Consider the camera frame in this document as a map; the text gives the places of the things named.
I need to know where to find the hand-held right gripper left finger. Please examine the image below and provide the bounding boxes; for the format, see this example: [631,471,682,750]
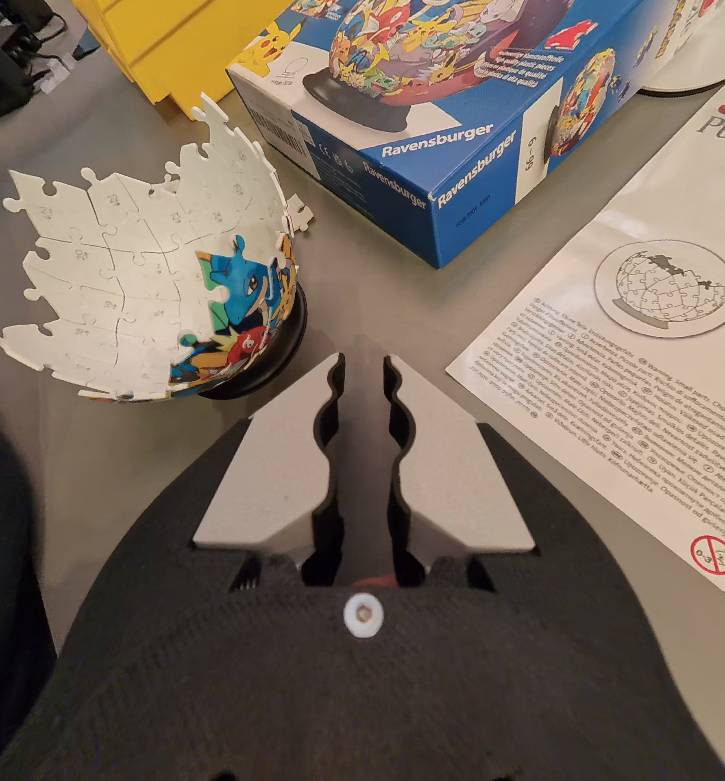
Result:
[192,352,346,571]

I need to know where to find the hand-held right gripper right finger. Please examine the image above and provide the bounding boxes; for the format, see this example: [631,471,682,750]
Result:
[382,356,536,557]

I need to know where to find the black round ball stand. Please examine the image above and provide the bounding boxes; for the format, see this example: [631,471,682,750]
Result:
[198,281,308,401]

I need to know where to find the white puzzle pieces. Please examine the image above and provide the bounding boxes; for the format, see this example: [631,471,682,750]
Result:
[286,194,316,236]

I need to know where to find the partly built puzzle ball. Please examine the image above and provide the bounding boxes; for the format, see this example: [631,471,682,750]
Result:
[0,92,314,404]

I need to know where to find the yellow plastic bin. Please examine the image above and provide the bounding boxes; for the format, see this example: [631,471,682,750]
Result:
[70,0,296,105]

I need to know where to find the blue puzzle box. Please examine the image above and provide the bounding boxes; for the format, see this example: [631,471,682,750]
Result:
[225,0,714,271]

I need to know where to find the printed instruction sheet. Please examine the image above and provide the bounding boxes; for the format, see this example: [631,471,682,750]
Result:
[446,73,725,614]

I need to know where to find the person's dark shirt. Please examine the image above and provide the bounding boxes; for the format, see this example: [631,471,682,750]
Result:
[0,399,58,779]

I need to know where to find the white round base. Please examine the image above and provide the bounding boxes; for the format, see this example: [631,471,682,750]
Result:
[637,0,725,95]

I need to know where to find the black cable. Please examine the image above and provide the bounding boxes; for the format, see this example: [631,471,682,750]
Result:
[9,9,70,59]

